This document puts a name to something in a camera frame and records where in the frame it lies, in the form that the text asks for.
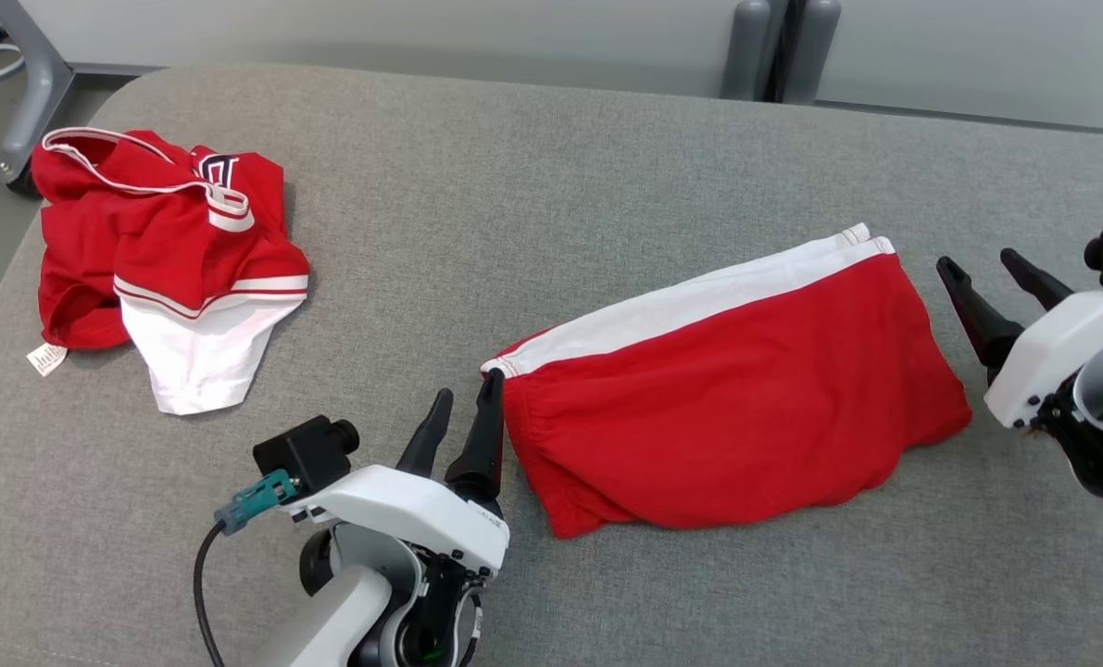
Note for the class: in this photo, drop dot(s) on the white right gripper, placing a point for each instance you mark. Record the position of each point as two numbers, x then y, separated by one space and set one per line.
1056 347

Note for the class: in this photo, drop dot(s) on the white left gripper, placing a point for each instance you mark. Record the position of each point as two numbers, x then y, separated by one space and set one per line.
421 514

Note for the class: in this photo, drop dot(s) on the red shorts white stripe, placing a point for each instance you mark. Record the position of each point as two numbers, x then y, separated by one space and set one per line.
727 408

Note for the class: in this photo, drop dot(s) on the red white sports shirt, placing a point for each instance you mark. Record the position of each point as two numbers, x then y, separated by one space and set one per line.
144 241

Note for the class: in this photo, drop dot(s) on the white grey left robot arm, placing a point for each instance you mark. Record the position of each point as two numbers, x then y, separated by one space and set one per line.
338 621

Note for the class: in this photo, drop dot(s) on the grey desk leg with caster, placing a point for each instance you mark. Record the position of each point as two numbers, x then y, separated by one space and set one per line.
37 83

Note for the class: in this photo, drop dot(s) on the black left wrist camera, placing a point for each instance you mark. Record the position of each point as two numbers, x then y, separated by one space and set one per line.
306 454

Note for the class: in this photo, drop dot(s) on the grey partition post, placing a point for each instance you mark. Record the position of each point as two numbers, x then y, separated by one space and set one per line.
750 46

